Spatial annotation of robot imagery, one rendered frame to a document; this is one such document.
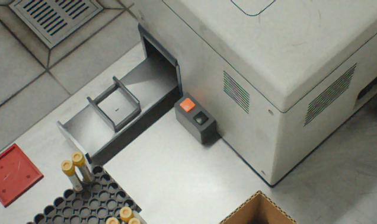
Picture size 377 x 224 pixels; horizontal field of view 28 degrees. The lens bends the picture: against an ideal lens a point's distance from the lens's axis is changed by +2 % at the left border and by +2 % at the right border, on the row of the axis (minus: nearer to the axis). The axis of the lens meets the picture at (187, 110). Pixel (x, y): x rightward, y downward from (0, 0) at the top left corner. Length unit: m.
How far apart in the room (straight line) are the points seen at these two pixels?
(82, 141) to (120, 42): 1.15
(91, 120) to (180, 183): 0.16
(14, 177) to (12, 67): 1.13
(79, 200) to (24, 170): 0.10
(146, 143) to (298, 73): 0.36
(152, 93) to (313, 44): 0.34
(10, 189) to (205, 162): 0.28
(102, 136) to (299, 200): 0.29
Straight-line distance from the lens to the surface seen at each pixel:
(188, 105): 1.05
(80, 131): 1.07
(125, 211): 0.94
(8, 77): 2.20
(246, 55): 0.80
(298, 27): 0.82
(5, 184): 1.11
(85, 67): 2.16
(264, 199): 0.91
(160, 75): 1.09
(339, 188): 1.07
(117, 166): 1.08
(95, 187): 1.06
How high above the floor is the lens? 1.88
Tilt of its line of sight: 65 degrees down
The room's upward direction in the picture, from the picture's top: 7 degrees counter-clockwise
